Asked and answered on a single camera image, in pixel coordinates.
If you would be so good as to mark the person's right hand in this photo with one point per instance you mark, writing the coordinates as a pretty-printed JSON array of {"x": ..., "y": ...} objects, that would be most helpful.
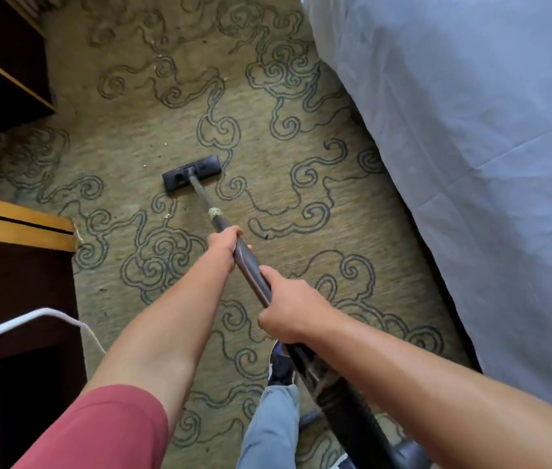
[{"x": 298, "y": 310}]

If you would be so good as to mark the person's left hand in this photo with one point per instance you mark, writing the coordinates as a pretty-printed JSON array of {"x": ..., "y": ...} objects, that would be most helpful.
[{"x": 221, "y": 246}]

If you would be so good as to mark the person's left fingers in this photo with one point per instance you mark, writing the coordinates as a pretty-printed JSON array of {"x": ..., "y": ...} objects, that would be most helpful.
[{"x": 231, "y": 234}]

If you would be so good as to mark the person's right thumb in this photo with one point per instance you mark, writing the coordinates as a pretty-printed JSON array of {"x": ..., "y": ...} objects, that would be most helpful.
[{"x": 268, "y": 278}]

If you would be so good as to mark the dark vacuum cleaner wand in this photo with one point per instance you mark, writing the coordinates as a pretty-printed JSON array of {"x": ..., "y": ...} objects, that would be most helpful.
[{"x": 202, "y": 192}]

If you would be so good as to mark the person's right forearm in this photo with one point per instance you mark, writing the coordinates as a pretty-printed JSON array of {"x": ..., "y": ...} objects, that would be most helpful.
[{"x": 432, "y": 400}]

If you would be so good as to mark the person's left forearm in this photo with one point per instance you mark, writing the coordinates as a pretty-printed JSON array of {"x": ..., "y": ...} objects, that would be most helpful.
[{"x": 159, "y": 332}]

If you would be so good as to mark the dark sneaker shoe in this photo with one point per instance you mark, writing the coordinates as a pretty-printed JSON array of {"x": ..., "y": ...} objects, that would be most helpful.
[{"x": 281, "y": 367}]

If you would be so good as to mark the light blue jeans leg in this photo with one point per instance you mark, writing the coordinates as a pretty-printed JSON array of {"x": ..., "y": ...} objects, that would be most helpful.
[{"x": 268, "y": 429}]

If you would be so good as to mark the red shirt sleeve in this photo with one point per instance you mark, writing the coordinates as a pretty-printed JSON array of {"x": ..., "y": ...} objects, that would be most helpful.
[{"x": 105, "y": 429}]

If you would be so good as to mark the dark wooden cabinet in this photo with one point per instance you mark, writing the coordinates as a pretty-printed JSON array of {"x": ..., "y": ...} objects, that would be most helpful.
[{"x": 12, "y": 288}]

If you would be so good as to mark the bed with white sheet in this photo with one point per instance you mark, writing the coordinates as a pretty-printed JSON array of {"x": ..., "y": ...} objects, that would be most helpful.
[{"x": 471, "y": 141}]

